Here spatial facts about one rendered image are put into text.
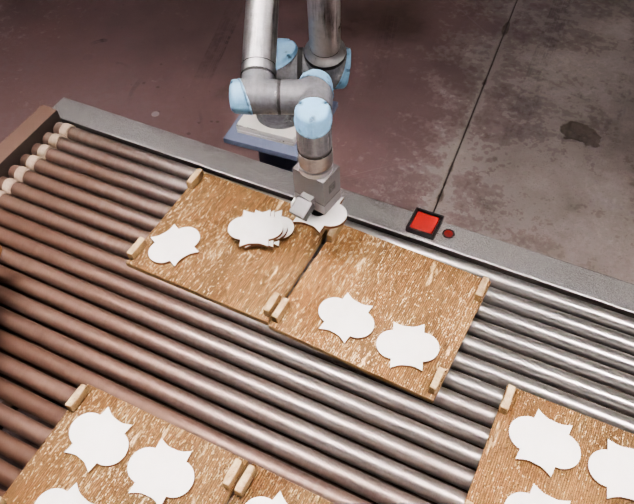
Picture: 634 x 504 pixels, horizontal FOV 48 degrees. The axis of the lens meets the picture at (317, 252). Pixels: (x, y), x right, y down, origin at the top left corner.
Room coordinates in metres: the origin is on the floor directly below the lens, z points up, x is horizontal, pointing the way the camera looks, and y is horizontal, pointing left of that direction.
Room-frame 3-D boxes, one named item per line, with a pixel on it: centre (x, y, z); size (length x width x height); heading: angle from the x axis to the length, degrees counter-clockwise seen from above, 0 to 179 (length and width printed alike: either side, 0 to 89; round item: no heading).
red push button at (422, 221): (1.16, -0.28, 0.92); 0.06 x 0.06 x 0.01; 61
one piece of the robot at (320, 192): (1.08, 0.01, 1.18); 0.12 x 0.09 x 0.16; 141
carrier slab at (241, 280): (1.14, 0.21, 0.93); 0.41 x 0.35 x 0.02; 60
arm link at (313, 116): (1.10, -0.01, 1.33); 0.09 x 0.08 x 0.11; 175
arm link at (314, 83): (1.20, 0.00, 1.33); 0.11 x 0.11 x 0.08; 85
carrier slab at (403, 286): (0.92, -0.14, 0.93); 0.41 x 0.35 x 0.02; 58
